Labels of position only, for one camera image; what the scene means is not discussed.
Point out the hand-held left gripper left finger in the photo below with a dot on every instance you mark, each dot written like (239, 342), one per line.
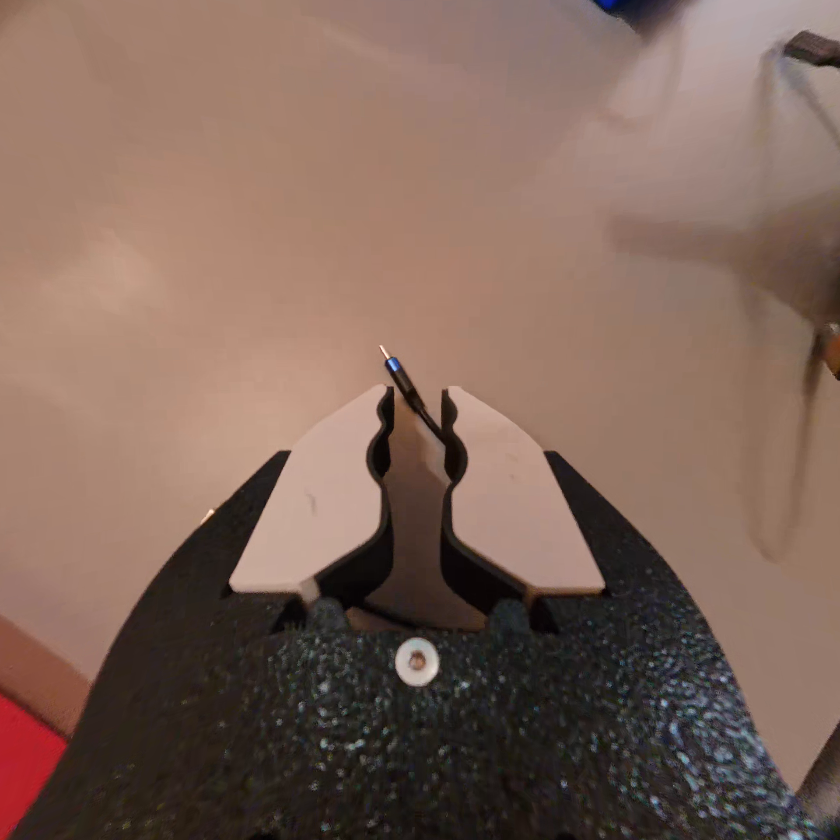
(315, 512)

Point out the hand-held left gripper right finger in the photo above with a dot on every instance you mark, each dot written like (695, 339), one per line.
(518, 512)

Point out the blue plastic bin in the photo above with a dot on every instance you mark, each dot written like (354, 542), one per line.
(620, 5)

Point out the red mat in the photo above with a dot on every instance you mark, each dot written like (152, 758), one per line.
(26, 768)

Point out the dark ribbed block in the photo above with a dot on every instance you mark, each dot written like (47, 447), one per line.
(814, 47)

